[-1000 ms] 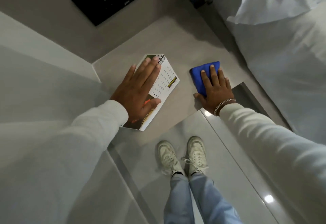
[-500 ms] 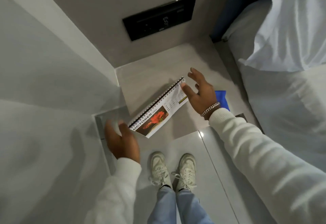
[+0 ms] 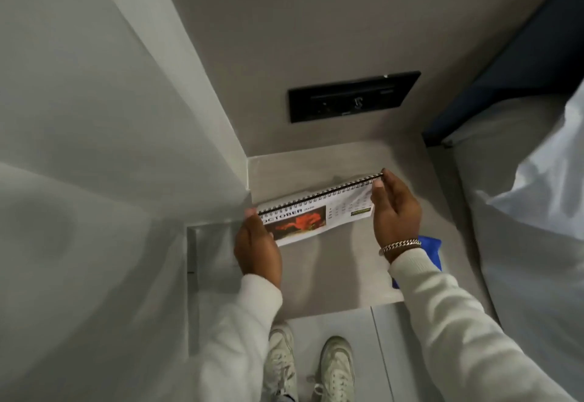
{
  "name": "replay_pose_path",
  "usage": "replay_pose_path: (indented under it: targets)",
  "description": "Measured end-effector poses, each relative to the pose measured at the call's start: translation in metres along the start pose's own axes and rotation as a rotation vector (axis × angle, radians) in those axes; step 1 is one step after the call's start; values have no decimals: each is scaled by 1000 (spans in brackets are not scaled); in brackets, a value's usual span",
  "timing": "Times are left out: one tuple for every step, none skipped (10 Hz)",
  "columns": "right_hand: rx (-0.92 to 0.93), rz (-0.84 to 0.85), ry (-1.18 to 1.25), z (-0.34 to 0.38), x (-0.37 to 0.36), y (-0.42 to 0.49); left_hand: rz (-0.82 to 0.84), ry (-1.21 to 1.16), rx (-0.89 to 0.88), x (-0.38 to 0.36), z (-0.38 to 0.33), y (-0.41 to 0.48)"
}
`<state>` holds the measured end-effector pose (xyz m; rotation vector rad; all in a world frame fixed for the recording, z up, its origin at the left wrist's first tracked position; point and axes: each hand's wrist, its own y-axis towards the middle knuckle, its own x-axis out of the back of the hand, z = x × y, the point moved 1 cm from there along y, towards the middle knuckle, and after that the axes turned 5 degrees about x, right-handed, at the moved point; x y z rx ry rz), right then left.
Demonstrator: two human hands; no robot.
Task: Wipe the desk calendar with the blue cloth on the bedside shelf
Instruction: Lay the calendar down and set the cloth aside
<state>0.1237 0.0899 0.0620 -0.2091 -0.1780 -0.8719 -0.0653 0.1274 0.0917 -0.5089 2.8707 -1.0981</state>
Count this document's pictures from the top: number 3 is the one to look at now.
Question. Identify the person's left hand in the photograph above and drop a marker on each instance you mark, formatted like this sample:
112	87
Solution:
255	251

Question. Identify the person's right hand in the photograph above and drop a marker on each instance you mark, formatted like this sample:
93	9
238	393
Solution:
396	214

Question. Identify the person's right thumb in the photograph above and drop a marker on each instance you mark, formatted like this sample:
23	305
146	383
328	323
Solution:
377	196

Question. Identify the person's left thumb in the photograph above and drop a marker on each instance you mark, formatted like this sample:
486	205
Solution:
251	213

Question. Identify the spiral-bound desk calendar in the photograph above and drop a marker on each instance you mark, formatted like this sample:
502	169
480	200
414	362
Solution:
315	214

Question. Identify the person's left forearm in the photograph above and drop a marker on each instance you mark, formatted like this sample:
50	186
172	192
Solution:
228	342

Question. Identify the person's right forearm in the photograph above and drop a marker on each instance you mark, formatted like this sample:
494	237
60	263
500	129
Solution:
461	328

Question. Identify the grey bedside cabinet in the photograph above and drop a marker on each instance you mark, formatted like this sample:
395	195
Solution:
337	251

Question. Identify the blue cloth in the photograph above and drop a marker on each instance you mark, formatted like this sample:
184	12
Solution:
431	251

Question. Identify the white sneaker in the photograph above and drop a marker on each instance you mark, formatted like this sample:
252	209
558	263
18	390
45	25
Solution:
335	369
279	363

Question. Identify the white bed duvet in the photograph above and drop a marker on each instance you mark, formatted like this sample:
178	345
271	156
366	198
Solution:
529	214

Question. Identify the dark blue headboard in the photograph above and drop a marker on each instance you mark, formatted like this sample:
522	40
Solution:
511	64

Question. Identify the black wall switch panel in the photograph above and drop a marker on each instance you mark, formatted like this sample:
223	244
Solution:
353	96

